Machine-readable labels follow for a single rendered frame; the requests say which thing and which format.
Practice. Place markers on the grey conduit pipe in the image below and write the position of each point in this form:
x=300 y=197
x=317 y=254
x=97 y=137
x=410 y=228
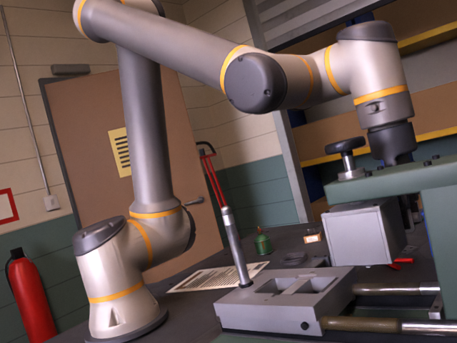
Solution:
x=25 y=96

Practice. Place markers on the red framed sign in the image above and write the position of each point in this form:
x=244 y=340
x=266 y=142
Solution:
x=14 y=207

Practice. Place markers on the grey louvred vent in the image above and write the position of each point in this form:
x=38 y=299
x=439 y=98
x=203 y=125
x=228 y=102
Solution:
x=296 y=18

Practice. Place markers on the grey wall column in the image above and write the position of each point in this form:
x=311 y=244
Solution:
x=291 y=168

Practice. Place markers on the green numbering stamp body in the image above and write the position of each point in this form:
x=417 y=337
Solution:
x=442 y=228

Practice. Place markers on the red fire extinguisher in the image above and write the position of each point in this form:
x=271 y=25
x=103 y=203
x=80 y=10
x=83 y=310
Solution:
x=28 y=296

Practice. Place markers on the steel guide rail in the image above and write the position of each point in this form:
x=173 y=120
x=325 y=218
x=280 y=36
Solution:
x=375 y=324
x=389 y=288

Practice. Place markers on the grey door closer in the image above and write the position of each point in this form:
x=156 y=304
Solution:
x=70 y=69

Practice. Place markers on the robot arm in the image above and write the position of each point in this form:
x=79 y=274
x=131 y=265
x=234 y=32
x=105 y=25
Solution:
x=185 y=46

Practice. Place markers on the white printed paper sheet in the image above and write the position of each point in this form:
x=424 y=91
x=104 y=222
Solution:
x=207 y=279

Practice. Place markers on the grey stamp head box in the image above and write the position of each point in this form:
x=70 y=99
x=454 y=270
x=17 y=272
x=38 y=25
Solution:
x=357 y=236

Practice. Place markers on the yellow notice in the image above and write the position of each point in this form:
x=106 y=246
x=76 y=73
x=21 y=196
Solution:
x=118 y=153

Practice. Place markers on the black round knob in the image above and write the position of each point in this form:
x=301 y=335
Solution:
x=344 y=145

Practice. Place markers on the small orange box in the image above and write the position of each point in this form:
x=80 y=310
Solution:
x=312 y=237

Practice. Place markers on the brown door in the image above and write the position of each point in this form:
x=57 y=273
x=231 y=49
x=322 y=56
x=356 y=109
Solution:
x=93 y=150

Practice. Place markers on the blue and yellow shelf rack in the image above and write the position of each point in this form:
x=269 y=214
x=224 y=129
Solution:
x=435 y=107

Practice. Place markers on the dark oval tray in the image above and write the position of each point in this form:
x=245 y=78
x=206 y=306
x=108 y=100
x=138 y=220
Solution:
x=293 y=258

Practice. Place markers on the grey carriage with nest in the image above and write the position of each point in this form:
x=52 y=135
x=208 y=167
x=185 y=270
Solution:
x=271 y=311

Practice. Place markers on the red selector lever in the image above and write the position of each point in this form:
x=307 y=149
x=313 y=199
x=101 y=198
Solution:
x=402 y=261

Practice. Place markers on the green oil can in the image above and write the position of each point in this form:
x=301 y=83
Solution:
x=263 y=245

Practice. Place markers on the dark grey block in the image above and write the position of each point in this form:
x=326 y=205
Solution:
x=318 y=262

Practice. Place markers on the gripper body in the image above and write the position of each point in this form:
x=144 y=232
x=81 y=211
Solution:
x=392 y=143

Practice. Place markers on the grey wall socket box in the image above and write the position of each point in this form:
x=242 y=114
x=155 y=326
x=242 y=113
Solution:
x=51 y=202

